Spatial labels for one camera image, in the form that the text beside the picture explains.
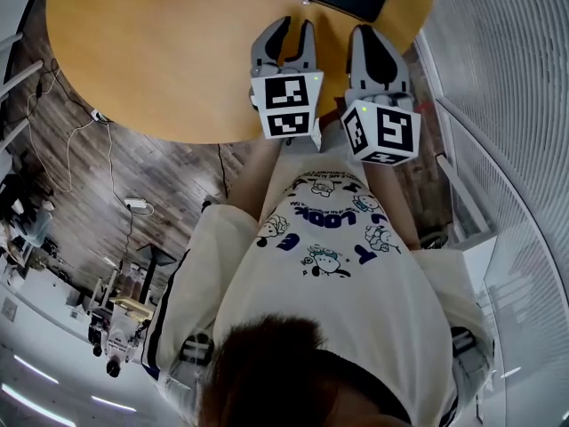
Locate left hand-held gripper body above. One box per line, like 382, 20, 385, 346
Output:
248, 60, 325, 141

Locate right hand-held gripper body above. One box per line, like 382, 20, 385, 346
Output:
340, 85, 422, 165

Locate person's left forearm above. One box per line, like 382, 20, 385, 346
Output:
225, 136, 285, 222

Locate person's right forearm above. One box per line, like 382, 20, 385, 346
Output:
365, 160, 422, 252

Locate wide white window blinds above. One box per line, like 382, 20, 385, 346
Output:
415, 0, 569, 284

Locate black caster wheel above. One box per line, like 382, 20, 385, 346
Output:
419, 230, 446, 252

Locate white printed t-shirt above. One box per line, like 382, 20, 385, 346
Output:
140, 117, 495, 427

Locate white metal rack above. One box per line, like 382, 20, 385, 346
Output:
0, 32, 46, 151

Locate small wooden table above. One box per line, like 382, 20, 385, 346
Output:
108, 294, 156, 320

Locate clear plastic container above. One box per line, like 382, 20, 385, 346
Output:
25, 205, 55, 249

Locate white wheeled robot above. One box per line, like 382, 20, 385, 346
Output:
87, 308, 148, 378

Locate long ceiling light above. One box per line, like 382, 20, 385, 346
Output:
1, 383, 77, 427
12, 353, 60, 385
90, 395, 138, 414

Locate black floor cable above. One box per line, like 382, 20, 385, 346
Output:
216, 143, 230, 200

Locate white table leg frame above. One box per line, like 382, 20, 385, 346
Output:
434, 150, 491, 252

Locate black pedestal stand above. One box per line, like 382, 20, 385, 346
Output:
136, 241, 178, 307

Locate white floor cable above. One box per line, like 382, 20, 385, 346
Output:
25, 59, 156, 218

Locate grey shoulder strap buckle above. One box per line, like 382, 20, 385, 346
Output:
179, 333, 215, 367
450, 326, 480, 360

